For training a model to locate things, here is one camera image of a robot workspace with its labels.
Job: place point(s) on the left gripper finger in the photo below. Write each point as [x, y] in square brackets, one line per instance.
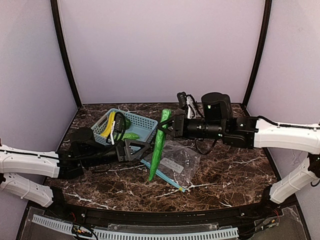
[136, 151]
[136, 145]

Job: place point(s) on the right black corner post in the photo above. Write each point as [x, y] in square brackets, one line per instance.
[259, 52]

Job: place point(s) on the green toy bell pepper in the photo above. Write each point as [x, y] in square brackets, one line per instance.
[127, 123]

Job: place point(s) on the short green toy gourd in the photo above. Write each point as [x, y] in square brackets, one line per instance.
[130, 136]

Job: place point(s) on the light blue plastic basket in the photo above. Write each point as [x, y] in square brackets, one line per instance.
[143, 126]

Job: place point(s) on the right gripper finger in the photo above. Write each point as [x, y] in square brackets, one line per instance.
[164, 124]
[168, 131]

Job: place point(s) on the yellow toy banana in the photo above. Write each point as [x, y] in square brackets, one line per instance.
[110, 122]

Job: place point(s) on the white slotted cable duct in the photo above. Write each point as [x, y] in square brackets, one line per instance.
[130, 232]

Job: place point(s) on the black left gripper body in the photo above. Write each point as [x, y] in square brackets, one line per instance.
[121, 153]

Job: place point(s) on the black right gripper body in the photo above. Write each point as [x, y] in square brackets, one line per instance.
[178, 125]

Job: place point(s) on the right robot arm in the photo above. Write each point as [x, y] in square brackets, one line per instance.
[218, 123]

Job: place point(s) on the black corner post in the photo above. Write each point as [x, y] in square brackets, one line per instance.
[63, 52]
[259, 52]

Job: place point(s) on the clear zip top bag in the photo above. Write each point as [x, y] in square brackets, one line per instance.
[178, 164]

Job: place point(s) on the black front frame rail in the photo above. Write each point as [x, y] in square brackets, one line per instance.
[241, 216]

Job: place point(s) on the left black corner post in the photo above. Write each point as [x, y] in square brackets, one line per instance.
[63, 52]

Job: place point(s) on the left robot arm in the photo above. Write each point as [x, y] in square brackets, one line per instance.
[84, 152]

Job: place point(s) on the long green toy cucumber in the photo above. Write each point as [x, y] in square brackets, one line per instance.
[159, 143]

